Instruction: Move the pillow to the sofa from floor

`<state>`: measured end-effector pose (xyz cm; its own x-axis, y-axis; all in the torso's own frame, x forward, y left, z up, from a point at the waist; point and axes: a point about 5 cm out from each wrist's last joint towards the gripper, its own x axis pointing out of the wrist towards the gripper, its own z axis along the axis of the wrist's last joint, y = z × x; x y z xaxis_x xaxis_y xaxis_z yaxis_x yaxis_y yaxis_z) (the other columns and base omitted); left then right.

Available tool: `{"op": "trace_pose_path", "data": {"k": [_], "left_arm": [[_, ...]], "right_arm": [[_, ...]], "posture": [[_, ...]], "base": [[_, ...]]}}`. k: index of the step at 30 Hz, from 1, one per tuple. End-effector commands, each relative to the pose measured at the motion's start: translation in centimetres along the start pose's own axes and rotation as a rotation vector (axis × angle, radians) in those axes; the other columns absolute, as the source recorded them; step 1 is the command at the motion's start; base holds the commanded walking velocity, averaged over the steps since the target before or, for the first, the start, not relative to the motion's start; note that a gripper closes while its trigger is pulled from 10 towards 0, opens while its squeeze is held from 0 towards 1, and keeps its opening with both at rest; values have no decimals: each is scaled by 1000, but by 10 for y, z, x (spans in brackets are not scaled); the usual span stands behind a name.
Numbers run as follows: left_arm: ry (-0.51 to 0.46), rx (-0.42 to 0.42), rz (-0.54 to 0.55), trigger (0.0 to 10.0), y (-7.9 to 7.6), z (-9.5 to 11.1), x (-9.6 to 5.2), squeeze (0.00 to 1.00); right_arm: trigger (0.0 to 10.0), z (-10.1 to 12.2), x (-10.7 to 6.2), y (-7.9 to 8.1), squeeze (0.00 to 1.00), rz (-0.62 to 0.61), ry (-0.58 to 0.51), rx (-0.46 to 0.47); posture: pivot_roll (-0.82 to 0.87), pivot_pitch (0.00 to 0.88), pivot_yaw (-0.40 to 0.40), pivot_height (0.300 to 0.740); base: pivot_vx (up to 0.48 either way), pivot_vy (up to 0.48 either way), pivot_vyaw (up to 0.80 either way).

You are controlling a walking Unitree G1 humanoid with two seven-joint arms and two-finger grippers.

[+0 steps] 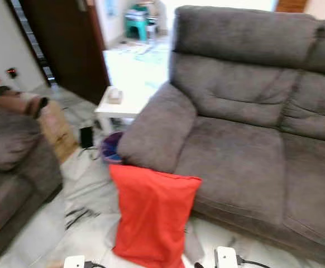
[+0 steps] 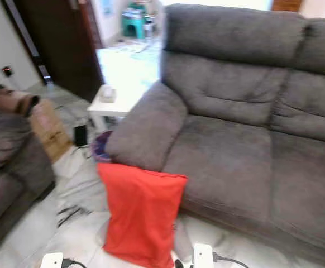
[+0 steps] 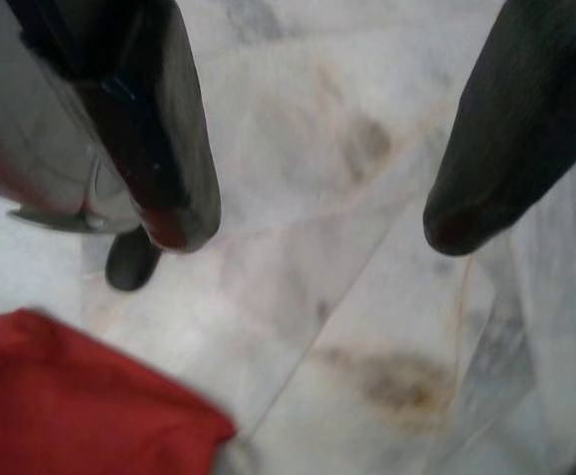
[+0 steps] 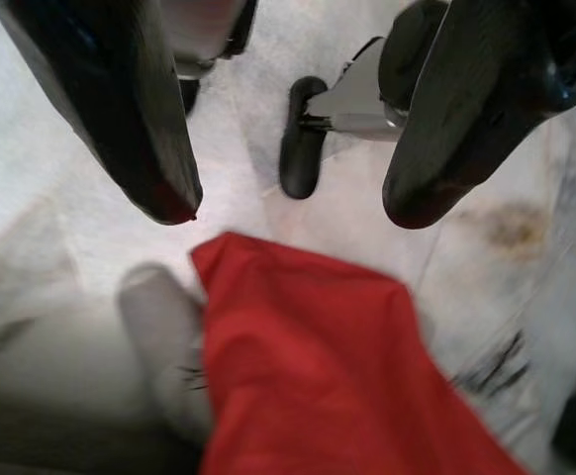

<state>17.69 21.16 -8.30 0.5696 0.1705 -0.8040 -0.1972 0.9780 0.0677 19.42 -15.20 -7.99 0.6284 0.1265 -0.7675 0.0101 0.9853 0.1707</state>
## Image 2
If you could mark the dark brown wooden door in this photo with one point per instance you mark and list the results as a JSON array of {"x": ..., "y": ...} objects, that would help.
[{"x": 62, "y": 44}]

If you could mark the black device with red light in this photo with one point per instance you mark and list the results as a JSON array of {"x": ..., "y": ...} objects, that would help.
[{"x": 7, "y": 71}]

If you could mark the red pillow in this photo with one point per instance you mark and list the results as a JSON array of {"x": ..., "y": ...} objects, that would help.
[{"x": 140, "y": 218}]

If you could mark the grey fabric two-seat sofa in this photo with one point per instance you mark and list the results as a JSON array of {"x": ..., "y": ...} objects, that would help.
[{"x": 235, "y": 151}]

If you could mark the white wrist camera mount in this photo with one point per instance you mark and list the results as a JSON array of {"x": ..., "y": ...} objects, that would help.
[
  {"x": 52, "y": 260},
  {"x": 203, "y": 255}
]

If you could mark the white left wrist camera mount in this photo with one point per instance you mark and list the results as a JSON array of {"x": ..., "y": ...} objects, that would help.
[{"x": 52, "y": 260}]

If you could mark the purple basket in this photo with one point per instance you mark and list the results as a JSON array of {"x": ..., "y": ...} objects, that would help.
[{"x": 101, "y": 148}]

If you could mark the grey fabric armchair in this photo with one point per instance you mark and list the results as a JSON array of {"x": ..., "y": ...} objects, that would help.
[{"x": 9, "y": 156}]

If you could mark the small black device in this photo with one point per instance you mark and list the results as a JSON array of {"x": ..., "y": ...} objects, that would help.
[{"x": 81, "y": 135}]

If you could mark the white side table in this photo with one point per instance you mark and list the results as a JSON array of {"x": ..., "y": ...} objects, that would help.
[{"x": 109, "y": 107}]

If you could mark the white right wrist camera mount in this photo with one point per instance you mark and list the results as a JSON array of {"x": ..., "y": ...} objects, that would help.
[{"x": 203, "y": 255}]

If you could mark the brown cardboard box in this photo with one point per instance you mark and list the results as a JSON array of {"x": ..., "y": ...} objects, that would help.
[{"x": 52, "y": 131}]

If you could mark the beige tissue box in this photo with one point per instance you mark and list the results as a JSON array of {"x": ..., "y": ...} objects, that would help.
[{"x": 108, "y": 94}]

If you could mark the teal plastic stool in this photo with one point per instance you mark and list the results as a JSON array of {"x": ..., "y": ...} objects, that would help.
[{"x": 133, "y": 23}]

